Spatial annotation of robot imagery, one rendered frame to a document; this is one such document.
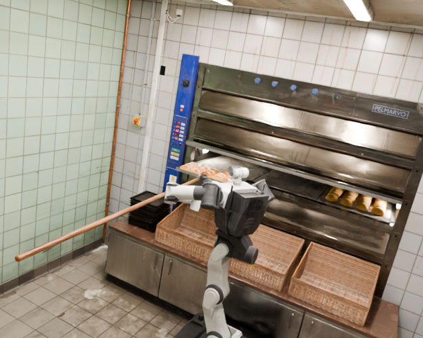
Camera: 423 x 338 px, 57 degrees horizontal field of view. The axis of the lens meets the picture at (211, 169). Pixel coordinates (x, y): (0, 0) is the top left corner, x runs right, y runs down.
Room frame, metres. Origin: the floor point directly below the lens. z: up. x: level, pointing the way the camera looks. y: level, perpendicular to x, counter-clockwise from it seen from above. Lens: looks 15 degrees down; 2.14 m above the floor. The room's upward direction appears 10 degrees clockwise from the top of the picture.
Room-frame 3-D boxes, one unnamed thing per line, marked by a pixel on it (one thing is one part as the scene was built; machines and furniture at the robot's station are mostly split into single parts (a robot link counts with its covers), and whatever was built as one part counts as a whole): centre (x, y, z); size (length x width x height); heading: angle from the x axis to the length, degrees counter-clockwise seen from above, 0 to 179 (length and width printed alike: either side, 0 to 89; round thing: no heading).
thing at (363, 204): (3.34, -1.32, 1.21); 0.61 x 0.48 x 0.06; 156
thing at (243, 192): (2.38, -0.21, 1.27); 0.34 x 0.30 x 0.36; 127
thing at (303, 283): (2.68, -1.07, 0.72); 0.56 x 0.49 x 0.28; 65
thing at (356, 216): (3.19, -0.62, 1.16); 1.80 x 0.06 x 0.04; 66
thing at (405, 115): (3.20, -0.62, 1.99); 1.80 x 0.08 x 0.21; 66
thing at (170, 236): (3.16, 0.03, 0.72); 0.56 x 0.49 x 0.28; 65
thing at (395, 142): (3.17, -0.61, 1.80); 1.79 x 0.11 x 0.19; 66
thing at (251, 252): (2.38, -0.25, 1.00); 0.28 x 0.13 x 0.18; 66
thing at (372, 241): (3.17, -0.61, 1.02); 1.79 x 0.11 x 0.19; 66
